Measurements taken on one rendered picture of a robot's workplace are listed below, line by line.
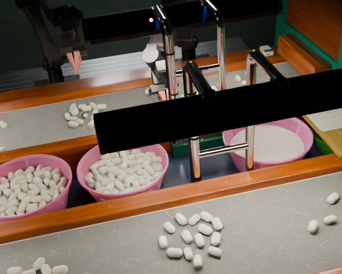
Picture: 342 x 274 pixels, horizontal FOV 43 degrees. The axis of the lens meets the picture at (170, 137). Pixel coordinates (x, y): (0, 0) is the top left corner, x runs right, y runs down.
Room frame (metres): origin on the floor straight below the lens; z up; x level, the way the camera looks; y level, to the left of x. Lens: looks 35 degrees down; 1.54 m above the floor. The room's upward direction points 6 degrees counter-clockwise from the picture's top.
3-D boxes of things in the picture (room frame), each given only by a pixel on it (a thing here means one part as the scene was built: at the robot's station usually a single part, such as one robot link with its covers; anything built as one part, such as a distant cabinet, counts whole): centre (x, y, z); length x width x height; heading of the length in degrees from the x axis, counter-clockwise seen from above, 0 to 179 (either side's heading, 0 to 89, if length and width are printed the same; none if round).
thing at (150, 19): (1.32, -0.08, 1.08); 0.62 x 0.08 x 0.07; 98
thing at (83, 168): (1.01, 0.15, 0.72); 0.27 x 0.27 x 0.10
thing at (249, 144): (0.85, -0.15, 0.90); 0.20 x 0.19 x 0.45; 98
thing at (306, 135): (1.07, -0.29, 0.72); 0.27 x 0.27 x 0.10
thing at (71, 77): (1.77, 0.48, 0.71); 0.20 x 0.07 x 0.08; 97
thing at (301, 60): (1.45, -0.51, 0.83); 0.30 x 0.06 x 0.07; 8
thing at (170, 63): (1.24, -0.09, 0.90); 0.20 x 0.19 x 0.45; 98
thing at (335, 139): (1.10, -0.50, 0.77); 0.33 x 0.15 x 0.01; 8
